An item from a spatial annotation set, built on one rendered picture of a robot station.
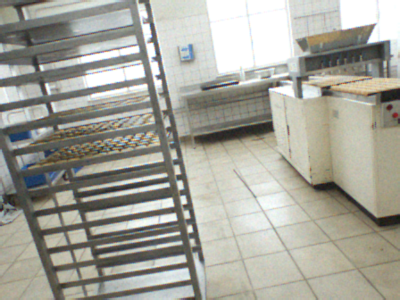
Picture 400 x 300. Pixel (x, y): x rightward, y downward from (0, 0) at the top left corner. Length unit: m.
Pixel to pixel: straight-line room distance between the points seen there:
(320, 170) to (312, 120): 0.45
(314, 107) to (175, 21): 3.56
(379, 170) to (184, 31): 4.24
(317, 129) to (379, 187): 0.75
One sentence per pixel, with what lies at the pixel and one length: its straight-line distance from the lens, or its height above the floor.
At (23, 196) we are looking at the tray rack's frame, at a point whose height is 0.87.
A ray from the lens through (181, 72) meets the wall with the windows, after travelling 5.70.
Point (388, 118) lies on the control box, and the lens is 2.19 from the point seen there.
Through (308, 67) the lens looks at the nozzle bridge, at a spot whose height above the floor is 1.08.
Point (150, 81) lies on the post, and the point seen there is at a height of 1.22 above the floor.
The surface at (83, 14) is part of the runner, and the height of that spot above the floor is 1.50.
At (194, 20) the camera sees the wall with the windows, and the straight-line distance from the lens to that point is 5.77.
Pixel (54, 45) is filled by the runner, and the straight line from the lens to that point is 1.33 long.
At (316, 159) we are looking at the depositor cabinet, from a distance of 2.87.
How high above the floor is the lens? 1.24
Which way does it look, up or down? 14 degrees down
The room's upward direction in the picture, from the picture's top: 11 degrees counter-clockwise
